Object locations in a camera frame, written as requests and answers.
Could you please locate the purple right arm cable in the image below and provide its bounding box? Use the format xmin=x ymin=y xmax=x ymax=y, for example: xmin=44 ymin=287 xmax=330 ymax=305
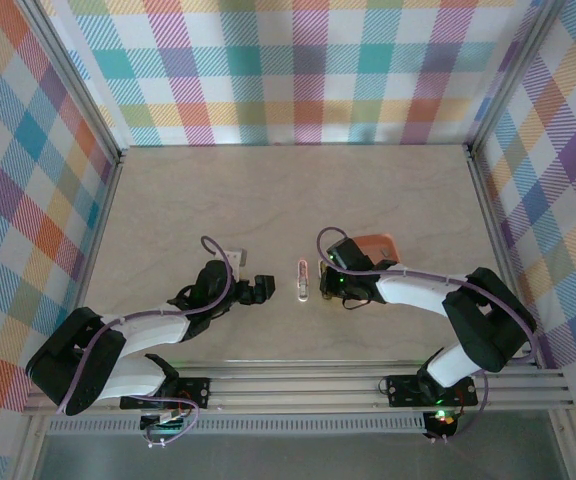
xmin=316 ymin=227 xmax=542 ymax=444

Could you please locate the white pink-tipped stick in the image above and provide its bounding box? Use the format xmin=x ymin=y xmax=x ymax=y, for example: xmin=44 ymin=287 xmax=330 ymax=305
xmin=295 ymin=257 xmax=314 ymax=305

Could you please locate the aluminium frame floor rail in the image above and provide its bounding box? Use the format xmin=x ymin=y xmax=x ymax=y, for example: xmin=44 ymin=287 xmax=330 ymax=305
xmin=12 ymin=149 xmax=128 ymax=480
xmin=465 ymin=144 xmax=576 ymax=480

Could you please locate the orange plastic tray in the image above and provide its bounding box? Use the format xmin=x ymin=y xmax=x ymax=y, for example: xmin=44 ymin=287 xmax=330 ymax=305
xmin=355 ymin=233 xmax=401 ymax=269

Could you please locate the short purple cable loop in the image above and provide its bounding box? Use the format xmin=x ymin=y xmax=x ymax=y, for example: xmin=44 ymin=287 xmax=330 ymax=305
xmin=142 ymin=397 xmax=203 ymax=449

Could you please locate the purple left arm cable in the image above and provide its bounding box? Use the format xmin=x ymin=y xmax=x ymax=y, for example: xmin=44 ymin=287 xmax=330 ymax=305
xmin=56 ymin=235 xmax=235 ymax=417

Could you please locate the grey slotted cable duct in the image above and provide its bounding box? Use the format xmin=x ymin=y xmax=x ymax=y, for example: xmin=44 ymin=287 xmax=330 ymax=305
xmin=47 ymin=418 xmax=427 ymax=434

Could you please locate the aluminium frame post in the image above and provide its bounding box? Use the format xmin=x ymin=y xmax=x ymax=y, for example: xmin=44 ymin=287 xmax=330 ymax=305
xmin=17 ymin=0 xmax=124 ymax=166
xmin=465 ymin=0 xmax=565 ymax=157

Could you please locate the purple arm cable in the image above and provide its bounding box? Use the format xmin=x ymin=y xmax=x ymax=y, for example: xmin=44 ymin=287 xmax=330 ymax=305
xmin=316 ymin=227 xmax=542 ymax=444
xmin=56 ymin=235 xmax=235 ymax=417

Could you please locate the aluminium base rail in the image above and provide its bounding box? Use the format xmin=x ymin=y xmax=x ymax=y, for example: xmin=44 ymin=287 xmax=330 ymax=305
xmin=21 ymin=358 xmax=576 ymax=416

